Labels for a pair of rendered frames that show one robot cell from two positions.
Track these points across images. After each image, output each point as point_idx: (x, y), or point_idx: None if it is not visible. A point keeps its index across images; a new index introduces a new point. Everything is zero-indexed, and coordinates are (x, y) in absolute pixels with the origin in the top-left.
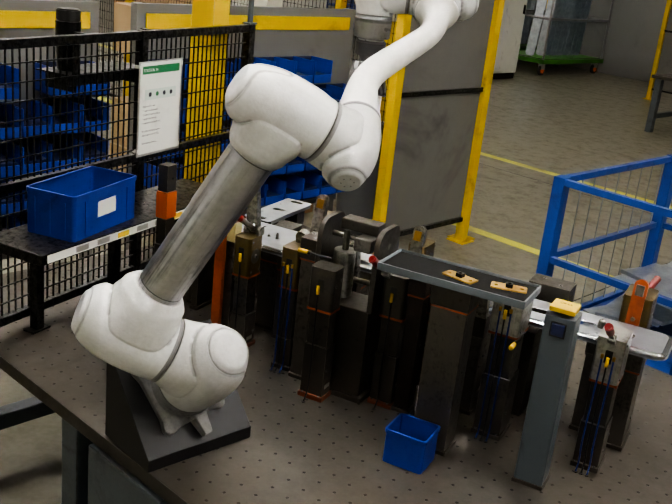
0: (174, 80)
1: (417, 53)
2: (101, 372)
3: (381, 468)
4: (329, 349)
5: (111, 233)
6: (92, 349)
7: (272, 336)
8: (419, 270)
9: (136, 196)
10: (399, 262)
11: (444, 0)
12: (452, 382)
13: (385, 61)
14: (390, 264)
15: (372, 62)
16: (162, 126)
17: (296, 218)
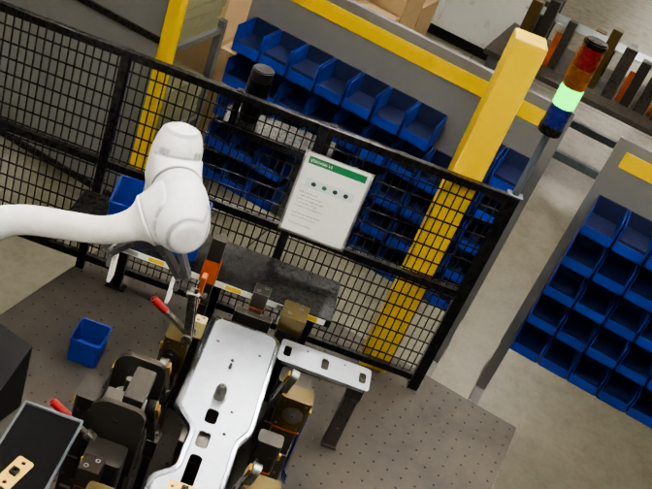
0: (354, 189)
1: (62, 234)
2: (53, 334)
3: None
4: (68, 457)
5: (142, 252)
6: None
7: None
8: (21, 437)
9: (254, 257)
10: (41, 420)
11: (136, 209)
12: None
13: (22, 215)
14: (30, 412)
15: (16, 208)
16: (323, 220)
17: (346, 390)
